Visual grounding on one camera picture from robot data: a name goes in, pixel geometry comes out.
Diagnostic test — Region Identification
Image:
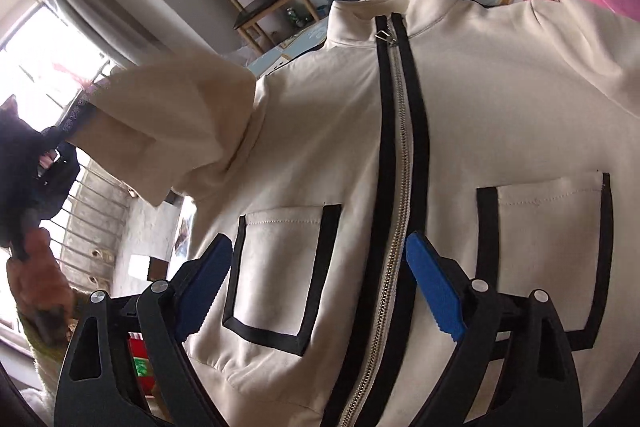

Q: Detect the person's left hand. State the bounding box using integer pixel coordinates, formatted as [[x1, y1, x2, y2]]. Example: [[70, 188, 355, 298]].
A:
[[6, 228, 75, 323]]

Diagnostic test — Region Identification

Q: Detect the red box on floor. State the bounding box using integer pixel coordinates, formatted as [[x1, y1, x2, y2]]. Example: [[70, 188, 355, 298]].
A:
[[128, 333, 156, 397]]

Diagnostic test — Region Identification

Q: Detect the cream zip-up jacket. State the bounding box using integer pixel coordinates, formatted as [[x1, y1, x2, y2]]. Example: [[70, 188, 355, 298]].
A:
[[73, 0, 639, 426]]

